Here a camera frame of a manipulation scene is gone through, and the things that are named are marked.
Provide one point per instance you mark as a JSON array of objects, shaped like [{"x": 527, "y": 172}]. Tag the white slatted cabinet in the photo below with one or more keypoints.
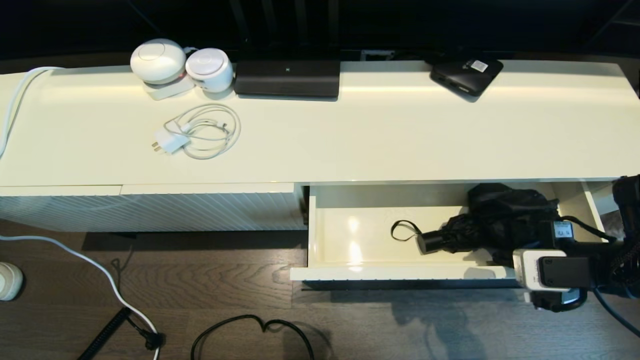
[{"x": 350, "y": 140}]

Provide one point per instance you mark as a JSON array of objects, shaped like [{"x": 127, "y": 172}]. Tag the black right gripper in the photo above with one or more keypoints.
[{"x": 585, "y": 247}]

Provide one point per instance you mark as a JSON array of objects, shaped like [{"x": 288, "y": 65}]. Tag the grey wall socket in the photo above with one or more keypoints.
[{"x": 377, "y": 55}]

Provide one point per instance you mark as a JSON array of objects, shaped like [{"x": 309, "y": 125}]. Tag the white charger adapter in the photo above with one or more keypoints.
[{"x": 172, "y": 141}]

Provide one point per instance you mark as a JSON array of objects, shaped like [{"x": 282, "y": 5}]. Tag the black router with antennas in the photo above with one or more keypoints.
[{"x": 287, "y": 80}]

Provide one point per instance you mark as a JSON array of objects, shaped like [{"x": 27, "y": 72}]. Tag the white fluted drawer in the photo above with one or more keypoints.
[{"x": 360, "y": 235}]

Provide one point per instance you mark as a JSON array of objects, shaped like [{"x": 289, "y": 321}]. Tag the grey fluffy rug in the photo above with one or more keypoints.
[{"x": 614, "y": 225}]

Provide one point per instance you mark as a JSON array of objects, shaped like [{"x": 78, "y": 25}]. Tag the large white round device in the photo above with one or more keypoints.
[{"x": 157, "y": 60}]

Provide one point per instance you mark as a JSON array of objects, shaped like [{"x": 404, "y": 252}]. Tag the black umbrella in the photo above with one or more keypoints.
[{"x": 500, "y": 215}]

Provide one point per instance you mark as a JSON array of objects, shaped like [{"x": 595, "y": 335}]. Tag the small white round device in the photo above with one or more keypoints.
[{"x": 207, "y": 67}]

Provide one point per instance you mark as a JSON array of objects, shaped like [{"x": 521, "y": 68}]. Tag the white flat device base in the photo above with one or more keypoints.
[{"x": 167, "y": 91}]

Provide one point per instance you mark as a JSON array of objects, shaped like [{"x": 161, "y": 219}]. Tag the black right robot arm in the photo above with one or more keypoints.
[{"x": 627, "y": 260}]

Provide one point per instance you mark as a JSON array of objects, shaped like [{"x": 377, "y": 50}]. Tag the black set-top box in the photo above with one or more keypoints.
[{"x": 460, "y": 80}]

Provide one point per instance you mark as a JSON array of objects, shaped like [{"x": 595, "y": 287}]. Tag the white round floor object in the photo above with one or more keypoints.
[{"x": 9, "y": 281}]

